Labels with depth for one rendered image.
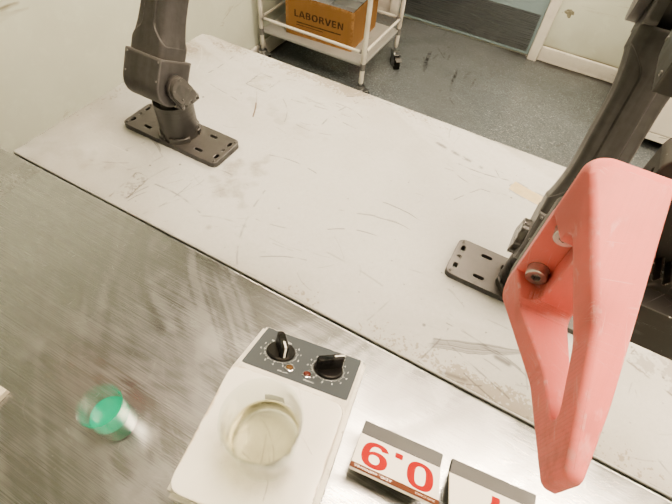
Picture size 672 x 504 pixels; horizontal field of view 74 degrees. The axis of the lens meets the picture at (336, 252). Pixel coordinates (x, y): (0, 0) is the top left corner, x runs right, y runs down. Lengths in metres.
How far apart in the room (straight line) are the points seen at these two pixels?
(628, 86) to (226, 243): 0.51
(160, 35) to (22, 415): 0.50
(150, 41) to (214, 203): 0.24
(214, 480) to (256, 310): 0.23
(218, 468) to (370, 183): 0.49
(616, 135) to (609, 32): 2.68
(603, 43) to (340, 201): 2.67
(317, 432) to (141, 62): 0.55
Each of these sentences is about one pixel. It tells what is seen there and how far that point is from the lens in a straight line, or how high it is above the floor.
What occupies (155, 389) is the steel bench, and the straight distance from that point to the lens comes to 0.57.
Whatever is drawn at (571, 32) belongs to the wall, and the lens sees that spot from 3.22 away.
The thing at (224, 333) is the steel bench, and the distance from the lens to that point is 0.58.
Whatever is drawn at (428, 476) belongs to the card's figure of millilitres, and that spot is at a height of 0.92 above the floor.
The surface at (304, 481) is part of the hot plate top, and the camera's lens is 0.43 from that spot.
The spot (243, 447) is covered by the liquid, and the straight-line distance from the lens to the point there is 0.40.
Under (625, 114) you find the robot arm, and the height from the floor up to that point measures 1.16.
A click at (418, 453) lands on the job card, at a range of 0.53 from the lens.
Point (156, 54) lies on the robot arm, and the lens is 0.73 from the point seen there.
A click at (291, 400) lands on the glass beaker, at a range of 0.38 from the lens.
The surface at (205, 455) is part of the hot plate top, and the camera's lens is 0.44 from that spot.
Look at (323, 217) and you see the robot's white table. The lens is 0.68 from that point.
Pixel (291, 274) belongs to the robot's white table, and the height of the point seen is 0.90.
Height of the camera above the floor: 1.41
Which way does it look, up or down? 53 degrees down
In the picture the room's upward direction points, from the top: 6 degrees clockwise
